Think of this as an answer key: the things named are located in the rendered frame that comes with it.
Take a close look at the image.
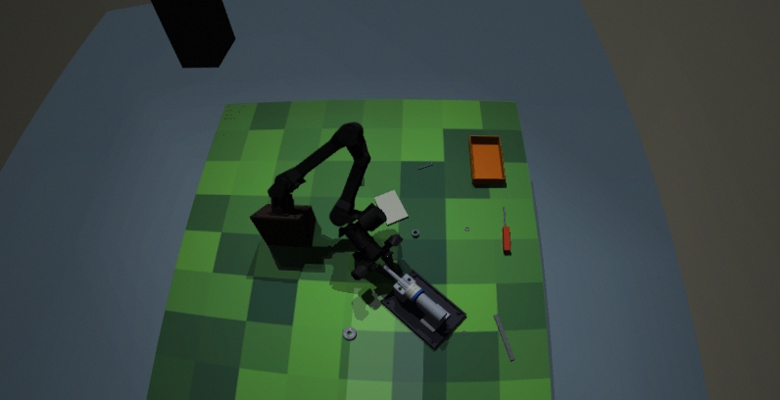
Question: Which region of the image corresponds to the brown open rectangular tray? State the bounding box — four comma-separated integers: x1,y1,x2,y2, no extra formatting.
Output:
468,135,505,184

